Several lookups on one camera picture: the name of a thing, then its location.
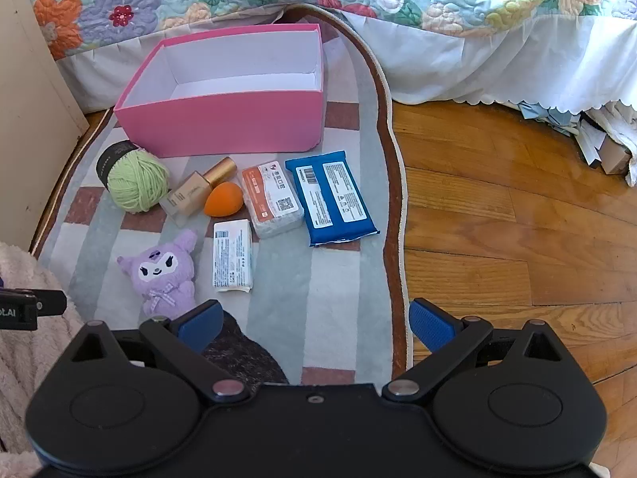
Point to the beige foundation bottle gold cap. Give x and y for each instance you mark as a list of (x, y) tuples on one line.
[(186, 199)]

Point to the brown cardboard box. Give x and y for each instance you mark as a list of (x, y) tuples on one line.
[(614, 157)]

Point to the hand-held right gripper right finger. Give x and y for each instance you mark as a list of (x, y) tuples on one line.
[(433, 328)]

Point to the white rectangular packet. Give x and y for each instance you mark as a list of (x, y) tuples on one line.
[(232, 256)]

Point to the dark knitted cloth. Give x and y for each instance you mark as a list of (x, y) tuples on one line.
[(244, 356)]

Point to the orange makeup sponge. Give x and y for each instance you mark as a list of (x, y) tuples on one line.
[(224, 200)]

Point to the green yarn ball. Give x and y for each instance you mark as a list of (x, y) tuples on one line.
[(137, 181)]

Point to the pile of papers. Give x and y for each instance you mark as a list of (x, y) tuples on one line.
[(562, 119)]

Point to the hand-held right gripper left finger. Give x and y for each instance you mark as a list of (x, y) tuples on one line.
[(201, 326)]

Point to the striped checked rug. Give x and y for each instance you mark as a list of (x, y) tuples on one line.
[(308, 279)]

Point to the pink cardboard box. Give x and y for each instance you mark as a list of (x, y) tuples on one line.
[(224, 119)]

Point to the pink fluffy cloth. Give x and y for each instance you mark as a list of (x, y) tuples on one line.
[(20, 358)]

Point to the white bed skirt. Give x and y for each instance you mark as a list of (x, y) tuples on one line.
[(497, 59)]

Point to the orange and white tissue packet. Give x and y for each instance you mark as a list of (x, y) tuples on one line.
[(273, 199)]

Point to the purple plush toy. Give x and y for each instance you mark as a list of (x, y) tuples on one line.
[(161, 274)]

